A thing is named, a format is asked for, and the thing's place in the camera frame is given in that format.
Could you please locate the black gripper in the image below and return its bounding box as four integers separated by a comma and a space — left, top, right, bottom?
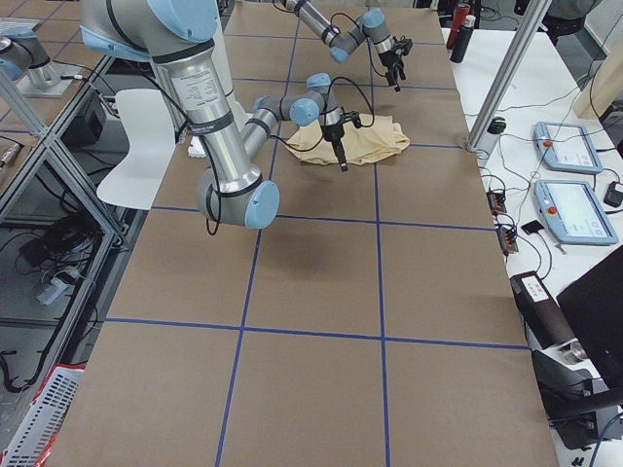
322, 123, 348, 172
379, 49, 406, 91

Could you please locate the white perforated basket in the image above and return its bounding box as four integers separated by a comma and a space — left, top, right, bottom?
1, 364, 85, 466

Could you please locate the far teach pendant tablet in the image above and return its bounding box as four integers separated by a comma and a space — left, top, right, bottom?
533, 122, 604, 174

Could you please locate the teach pendant tablet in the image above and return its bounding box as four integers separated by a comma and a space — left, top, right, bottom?
533, 122, 604, 174
533, 180, 619, 246

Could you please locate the black labelled box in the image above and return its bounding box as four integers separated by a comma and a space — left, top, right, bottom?
509, 271, 575, 348

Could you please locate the black water bottle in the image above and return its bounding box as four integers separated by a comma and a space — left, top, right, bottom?
450, 15, 476, 63

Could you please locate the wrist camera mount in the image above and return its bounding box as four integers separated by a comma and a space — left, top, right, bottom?
393, 36, 413, 56
340, 111, 362, 128

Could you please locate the cream long-sleeve graphic shirt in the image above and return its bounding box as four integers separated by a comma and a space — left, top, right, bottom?
287, 115, 411, 165

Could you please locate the white moulded chair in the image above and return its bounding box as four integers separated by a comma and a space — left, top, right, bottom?
96, 90, 176, 210

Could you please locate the red water bottle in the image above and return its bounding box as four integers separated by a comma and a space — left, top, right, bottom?
446, 2, 471, 50

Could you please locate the near teach pendant tablet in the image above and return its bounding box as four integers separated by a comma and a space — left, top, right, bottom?
533, 180, 619, 246

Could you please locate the black monitor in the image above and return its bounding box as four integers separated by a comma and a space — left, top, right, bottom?
557, 248, 622, 387

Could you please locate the aluminium frame post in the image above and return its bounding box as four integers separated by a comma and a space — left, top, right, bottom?
466, 0, 552, 152

